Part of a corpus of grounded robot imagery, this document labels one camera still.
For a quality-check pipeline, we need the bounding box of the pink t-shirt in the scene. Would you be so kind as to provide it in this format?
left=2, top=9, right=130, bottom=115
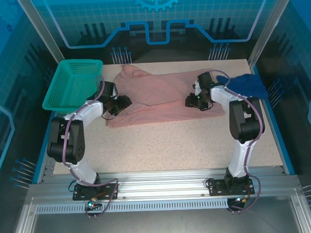
left=104, top=60, right=227, bottom=128

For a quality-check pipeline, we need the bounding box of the blue t-shirt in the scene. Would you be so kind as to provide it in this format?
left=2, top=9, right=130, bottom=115
left=217, top=73, right=269, bottom=101

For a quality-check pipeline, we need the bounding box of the green plastic mesh basket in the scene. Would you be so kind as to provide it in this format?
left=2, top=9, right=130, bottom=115
left=40, top=58, right=105, bottom=113

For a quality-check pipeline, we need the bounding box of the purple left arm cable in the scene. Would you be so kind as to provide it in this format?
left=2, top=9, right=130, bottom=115
left=59, top=75, right=121, bottom=220

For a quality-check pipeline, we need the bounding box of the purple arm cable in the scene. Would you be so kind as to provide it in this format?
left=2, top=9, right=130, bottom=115
left=208, top=67, right=266, bottom=215
left=59, top=75, right=121, bottom=220

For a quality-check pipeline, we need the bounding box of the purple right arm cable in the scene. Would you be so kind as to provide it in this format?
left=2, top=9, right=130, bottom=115
left=208, top=67, right=266, bottom=215

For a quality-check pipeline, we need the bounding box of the aluminium frame post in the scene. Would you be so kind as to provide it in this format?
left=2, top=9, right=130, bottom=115
left=16, top=0, right=65, bottom=66
left=246, top=0, right=299, bottom=67

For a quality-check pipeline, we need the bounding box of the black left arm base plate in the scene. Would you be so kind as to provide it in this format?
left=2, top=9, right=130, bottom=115
left=71, top=183, right=120, bottom=201

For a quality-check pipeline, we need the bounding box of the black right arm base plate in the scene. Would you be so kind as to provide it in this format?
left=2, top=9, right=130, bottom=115
left=208, top=178, right=255, bottom=196

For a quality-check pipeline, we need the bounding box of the aluminium mounting rail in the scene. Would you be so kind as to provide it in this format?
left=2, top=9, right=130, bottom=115
left=26, top=165, right=302, bottom=206

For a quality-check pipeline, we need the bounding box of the cable connector with LED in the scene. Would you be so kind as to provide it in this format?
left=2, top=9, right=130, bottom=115
left=228, top=194, right=252, bottom=208
left=84, top=197, right=103, bottom=212

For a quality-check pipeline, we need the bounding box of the slotted grey cable duct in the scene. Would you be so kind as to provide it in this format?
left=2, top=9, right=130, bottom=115
left=35, top=198, right=230, bottom=216

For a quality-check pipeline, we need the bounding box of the aluminium frame bar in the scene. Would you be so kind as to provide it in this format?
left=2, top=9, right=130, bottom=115
left=9, top=202, right=39, bottom=233
left=291, top=192, right=311, bottom=233

